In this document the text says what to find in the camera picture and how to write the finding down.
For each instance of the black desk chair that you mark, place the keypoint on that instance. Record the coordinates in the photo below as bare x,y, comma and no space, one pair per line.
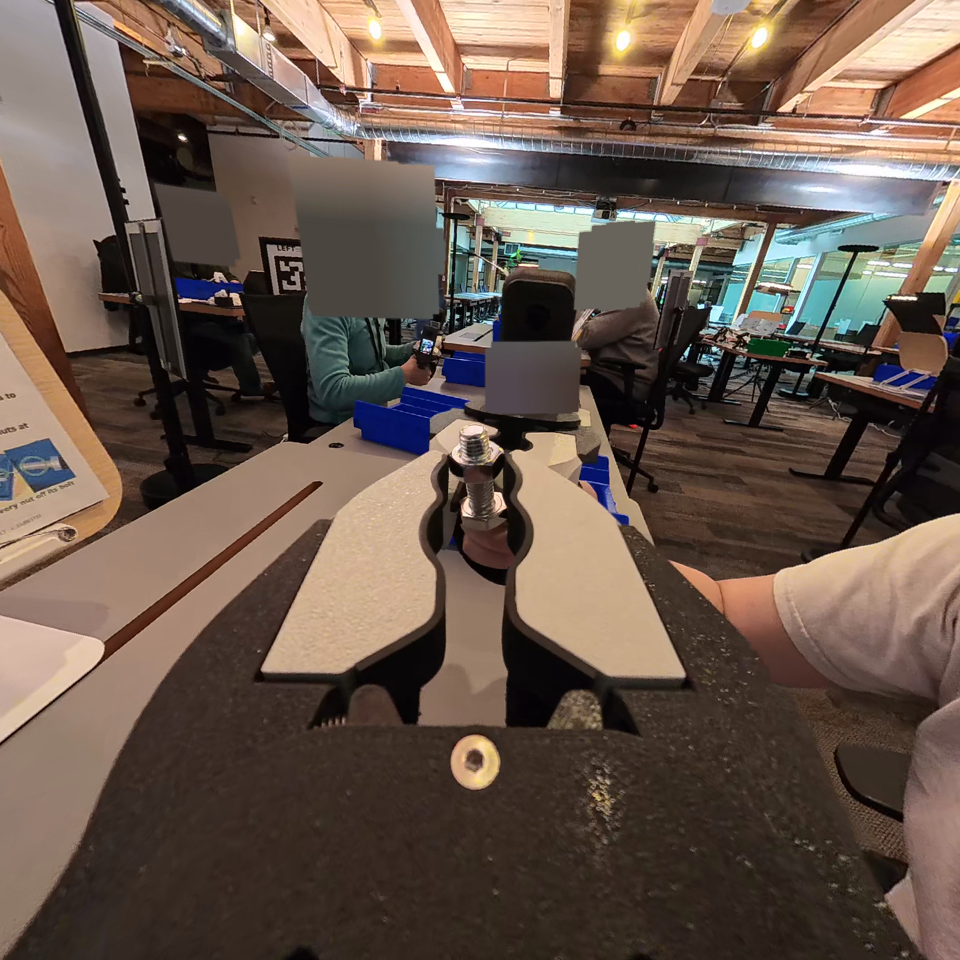
870,780

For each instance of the person's right hand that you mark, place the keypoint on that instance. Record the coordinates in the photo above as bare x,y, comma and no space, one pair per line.
485,548

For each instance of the silver ceiling duct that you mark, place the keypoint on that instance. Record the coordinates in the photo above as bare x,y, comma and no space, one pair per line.
645,143

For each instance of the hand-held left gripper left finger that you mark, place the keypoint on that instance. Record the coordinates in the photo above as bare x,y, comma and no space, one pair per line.
360,600

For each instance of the wooden desk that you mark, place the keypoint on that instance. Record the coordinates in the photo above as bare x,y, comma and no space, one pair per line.
765,368

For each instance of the black white marker sign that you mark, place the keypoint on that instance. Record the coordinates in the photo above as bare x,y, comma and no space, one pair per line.
279,267

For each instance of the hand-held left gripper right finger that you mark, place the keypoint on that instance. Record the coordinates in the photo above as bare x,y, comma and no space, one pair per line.
600,600

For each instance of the silver hex bolt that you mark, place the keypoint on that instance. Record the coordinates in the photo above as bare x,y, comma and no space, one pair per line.
477,447

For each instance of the silver hex nut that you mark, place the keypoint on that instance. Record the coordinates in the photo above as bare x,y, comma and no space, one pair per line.
483,510

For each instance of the blue plastic bin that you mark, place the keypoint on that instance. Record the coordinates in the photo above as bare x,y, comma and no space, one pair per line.
462,369
603,488
398,425
207,288

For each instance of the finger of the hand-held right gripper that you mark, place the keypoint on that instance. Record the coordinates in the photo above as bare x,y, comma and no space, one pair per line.
446,440
552,458

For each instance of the green box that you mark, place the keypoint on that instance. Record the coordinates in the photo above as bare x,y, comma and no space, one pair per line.
768,347

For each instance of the instruction poster board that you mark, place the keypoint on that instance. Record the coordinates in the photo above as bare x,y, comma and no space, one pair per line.
53,465

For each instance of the black office chair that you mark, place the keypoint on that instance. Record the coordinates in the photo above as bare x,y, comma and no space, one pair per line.
285,368
660,383

